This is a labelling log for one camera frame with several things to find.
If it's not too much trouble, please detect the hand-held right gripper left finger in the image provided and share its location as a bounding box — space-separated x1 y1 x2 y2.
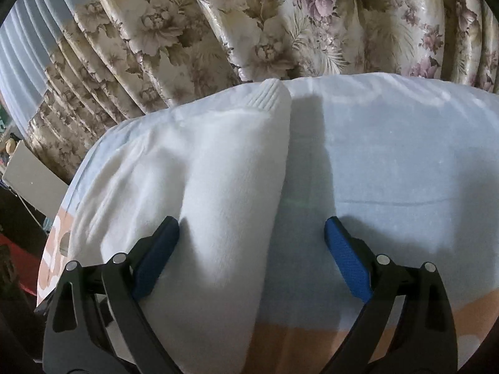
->
42 215 184 374

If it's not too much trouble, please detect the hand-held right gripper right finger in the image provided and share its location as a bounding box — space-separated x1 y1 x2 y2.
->
323 215 458 374

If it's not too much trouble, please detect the white knit sweater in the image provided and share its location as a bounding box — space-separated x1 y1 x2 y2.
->
66 79 292 374

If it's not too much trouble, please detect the orange and white printed blanket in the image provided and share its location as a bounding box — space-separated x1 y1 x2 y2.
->
36 72 499 374

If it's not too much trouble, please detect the red object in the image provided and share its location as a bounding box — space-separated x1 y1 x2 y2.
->
0 234 43 295

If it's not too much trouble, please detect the white board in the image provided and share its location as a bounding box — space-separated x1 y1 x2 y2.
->
2 140 69 217

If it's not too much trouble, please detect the white sheer curtain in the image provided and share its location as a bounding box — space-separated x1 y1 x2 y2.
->
0 0 94 141

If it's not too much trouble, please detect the floral curtain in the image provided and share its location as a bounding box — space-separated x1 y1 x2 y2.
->
27 0 499 184

